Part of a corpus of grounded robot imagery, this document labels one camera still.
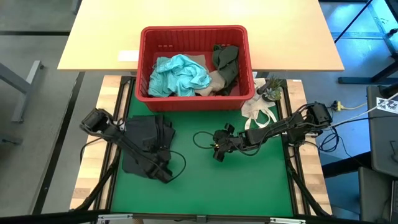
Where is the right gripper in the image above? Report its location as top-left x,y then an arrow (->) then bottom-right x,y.
213,123 -> 249,163

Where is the black garment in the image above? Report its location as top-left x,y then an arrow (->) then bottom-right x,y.
121,114 -> 177,179

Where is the light blue garment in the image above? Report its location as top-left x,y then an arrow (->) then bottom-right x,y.
147,54 -> 213,99

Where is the red plastic laundry bin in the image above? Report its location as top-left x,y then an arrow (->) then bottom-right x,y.
134,25 -> 256,113

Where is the white canvas tote bag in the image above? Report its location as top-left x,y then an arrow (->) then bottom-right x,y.
241,77 -> 278,131

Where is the beige garment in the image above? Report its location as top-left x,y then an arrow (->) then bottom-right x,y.
183,54 -> 228,98

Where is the small potted succulent plant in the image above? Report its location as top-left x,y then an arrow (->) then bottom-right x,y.
261,75 -> 284,103

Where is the dark green garment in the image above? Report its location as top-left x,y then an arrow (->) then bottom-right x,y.
212,44 -> 241,97

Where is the white paper label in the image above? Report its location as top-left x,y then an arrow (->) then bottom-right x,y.
118,50 -> 140,62

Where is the yellow power plug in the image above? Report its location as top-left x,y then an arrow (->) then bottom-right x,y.
331,100 -> 368,112

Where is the light wooden desk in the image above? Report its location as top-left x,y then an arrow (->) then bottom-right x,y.
57,0 -> 345,73

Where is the black metal desk leg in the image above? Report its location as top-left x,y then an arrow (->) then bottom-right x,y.
338,60 -> 398,85

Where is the grey metal desk leg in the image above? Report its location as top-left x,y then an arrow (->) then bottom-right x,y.
0,60 -> 45,124

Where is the black equipment case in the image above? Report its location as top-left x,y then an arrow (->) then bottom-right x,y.
366,84 -> 398,178
358,166 -> 398,223

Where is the white printed marker sheet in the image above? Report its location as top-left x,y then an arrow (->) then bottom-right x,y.
375,96 -> 398,113

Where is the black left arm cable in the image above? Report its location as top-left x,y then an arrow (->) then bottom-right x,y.
164,150 -> 188,183

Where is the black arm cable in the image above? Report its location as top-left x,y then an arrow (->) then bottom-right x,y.
192,130 -> 218,151
164,150 -> 188,183

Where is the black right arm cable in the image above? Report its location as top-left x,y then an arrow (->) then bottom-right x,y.
192,130 -> 218,151

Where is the black metal table frame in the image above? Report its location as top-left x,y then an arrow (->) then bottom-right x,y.
70,75 -> 332,224

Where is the white floor cable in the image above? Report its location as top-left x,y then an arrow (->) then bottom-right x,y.
329,93 -> 398,126

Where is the black floor cable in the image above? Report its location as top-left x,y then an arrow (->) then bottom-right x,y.
331,114 -> 398,128

